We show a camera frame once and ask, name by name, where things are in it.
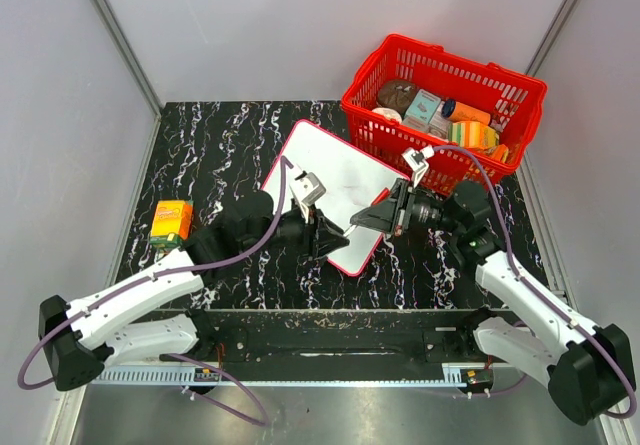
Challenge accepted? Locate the brown bread loaf package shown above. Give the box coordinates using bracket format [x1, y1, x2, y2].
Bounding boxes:
[376, 79, 419, 114]

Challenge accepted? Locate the pink framed whiteboard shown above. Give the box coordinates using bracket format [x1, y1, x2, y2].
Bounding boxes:
[261, 120, 408, 277]

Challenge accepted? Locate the yellow green sponge pack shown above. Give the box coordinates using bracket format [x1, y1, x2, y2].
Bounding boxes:
[449, 121, 499, 150]

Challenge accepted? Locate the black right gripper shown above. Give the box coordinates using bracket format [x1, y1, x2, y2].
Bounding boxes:
[351, 179, 462, 236]

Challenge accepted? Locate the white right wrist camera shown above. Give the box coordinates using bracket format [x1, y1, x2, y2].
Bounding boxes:
[402, 146, 435, 188]

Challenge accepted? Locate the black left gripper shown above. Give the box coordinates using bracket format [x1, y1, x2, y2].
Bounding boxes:
[243, 201, 350, 261]

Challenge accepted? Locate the white red whiteboard marker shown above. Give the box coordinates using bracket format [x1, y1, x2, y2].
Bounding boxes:
[344, 224, 358, 237]

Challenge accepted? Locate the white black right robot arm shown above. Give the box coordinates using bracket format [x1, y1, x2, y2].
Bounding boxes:
[350, 179, 637, 425]

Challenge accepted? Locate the orange bottle with blue cap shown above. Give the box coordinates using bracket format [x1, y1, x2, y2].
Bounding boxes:
[441, 98, 492, 125]

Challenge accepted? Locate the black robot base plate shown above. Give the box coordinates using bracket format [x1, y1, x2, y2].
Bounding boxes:
[194, 309, 489, 386]

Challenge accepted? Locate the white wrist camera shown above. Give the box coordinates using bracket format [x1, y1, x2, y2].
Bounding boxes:
[402, 146, 435, 188]
[289, 165, 326, 207]

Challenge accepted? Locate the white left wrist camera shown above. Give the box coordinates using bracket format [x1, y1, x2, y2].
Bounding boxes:
[289, 165, 326, 207]

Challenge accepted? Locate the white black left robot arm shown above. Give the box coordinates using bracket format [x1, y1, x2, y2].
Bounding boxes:
[38, 191, 350, 391]

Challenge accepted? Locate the teal white small box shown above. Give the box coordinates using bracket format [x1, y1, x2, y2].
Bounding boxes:
[404, 89, 442, 124]

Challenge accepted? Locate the white slotted cable duct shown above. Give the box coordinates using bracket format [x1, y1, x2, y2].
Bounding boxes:
[93, 365, 220, 386]

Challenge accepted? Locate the red plastic shopping basket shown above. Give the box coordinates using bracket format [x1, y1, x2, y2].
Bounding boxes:
[341, 34, 547, 194]

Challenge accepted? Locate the orange yellow snack box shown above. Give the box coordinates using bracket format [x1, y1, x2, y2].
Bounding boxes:
[149, 200, 193, 250]

